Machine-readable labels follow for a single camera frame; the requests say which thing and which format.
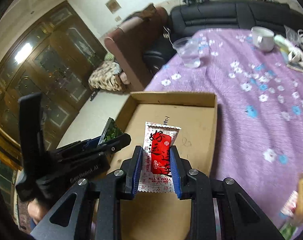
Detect white red snack packet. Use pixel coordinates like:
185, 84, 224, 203
138, 122, 181, 193

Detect green snack packet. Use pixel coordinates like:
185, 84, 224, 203
99, 118, 123, 144

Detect person's left hand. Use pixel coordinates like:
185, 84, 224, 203
27, 198, 50, 225

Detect shallow cardboard box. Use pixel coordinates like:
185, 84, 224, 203
110, 92, 218, 239

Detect purple floral tablecloth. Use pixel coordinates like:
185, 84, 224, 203
147, 28, 303, 228

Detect patterned blanket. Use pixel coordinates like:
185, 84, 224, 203
88, 61, 124, 92

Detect wooden glass cabinet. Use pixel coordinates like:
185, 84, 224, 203
0, 2, 106, 150

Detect clear plastic cup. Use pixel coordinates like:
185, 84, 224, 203
173, 37, 201, 68

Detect brown armchair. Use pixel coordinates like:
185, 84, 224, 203
104, 3, 175, 91

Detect black leather sofa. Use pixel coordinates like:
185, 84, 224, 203
143, 0, 303, 74

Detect white ceramic mug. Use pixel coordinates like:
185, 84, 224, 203
251, 27, 275, 52

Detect white cloth gloves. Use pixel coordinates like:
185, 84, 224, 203
273, 35, 303, 73

